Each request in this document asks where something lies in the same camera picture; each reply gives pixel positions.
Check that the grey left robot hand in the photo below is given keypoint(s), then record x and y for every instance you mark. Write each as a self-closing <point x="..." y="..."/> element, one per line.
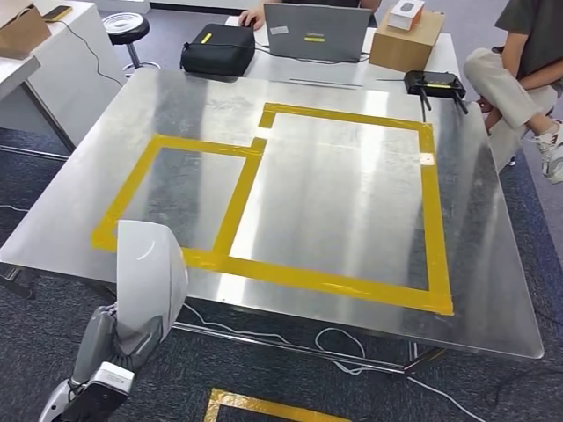
<point x="94" y="349"/>

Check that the white plastic cover part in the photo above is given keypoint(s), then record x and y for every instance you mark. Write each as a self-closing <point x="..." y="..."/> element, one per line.
<point x="149" y="279"/>

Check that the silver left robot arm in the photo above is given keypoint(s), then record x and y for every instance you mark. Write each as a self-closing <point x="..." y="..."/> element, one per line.
<point x="55" y="405"/>

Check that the steel workbench table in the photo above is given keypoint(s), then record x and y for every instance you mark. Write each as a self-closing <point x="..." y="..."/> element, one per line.
<point x="330" y="204"/>

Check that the yellow workbench tape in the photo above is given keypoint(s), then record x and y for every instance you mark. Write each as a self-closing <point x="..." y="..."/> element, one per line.
<point x="435" y="233"/>

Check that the yellow floor tape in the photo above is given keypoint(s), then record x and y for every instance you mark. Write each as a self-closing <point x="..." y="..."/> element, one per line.
<point x="263" y="406"/>

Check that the white desk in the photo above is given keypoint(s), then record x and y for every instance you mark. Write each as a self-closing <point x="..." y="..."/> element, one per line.
<point x="387" y="78"/>
<point x="79" y="52"/>

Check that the black seat stool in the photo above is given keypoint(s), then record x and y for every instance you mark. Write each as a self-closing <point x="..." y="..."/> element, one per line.
<point x="125" y="29"/>

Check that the brown cardboard piece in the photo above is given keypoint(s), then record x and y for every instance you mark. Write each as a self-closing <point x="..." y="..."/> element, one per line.
<point x="22" y="29"/>

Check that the yellow phone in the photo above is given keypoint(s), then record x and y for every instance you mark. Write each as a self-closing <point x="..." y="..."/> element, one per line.
<point x="57" y="13"/>

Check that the black carry bag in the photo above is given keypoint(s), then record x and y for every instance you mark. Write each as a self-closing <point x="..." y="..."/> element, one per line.
<point x="217" y="49"/>

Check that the person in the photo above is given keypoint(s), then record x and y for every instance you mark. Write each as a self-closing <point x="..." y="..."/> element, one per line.
<point x="506" y="87"/>
<point x="253" y="16"/>

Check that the grey laptop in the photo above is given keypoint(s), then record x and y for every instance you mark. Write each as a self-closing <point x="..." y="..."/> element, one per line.
<point x="316" y="32"/>

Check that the brown cardboard box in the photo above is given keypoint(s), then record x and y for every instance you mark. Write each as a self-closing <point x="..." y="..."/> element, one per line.
<point x="404" y="49"/>

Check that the black router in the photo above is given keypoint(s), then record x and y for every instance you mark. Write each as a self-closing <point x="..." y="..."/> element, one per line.
<point x="433" y="81"/>

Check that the small white box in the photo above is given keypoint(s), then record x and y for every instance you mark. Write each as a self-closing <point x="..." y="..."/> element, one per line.
<point x="404" y="14"/>

